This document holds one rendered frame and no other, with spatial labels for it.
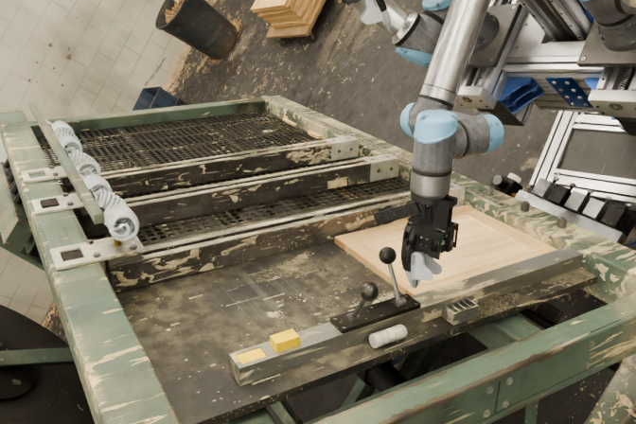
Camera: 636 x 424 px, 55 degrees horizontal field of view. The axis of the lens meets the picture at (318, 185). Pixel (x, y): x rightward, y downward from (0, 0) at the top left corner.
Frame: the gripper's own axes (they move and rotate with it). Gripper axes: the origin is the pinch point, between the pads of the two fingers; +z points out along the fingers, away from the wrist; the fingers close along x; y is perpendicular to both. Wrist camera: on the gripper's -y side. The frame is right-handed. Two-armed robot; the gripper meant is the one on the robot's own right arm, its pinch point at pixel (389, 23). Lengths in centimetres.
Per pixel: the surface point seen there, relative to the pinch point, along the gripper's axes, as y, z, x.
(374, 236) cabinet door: 28, 50, -6
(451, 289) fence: 17, 54, 26
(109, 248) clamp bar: 80, 10, 16
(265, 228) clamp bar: 52, 31, -3
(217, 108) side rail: 72, 23, -147
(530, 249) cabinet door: -7, 71, 4
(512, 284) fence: 4, 64, 22
